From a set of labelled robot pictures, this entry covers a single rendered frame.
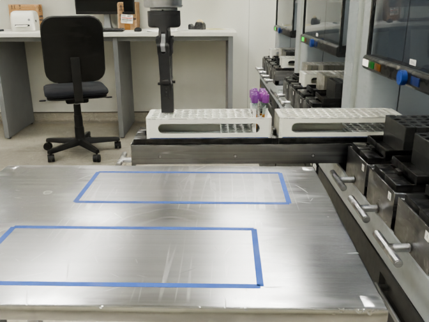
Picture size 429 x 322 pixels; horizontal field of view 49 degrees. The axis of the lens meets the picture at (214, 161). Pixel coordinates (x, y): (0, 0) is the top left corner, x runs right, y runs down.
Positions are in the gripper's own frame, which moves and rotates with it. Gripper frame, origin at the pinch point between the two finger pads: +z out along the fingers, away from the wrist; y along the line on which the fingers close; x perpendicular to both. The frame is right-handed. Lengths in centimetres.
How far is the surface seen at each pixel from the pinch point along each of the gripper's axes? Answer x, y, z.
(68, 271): 7, -64, 8
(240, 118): -17.4, -5.1, 4.0
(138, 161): 6.9, -6.7, 14.0
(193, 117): -6.4, -2.9, 4.1
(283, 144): -27.6, -6.5, 9.9
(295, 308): -19, -71, 9
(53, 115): 147, 350, 84
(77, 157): 93, 232, 90
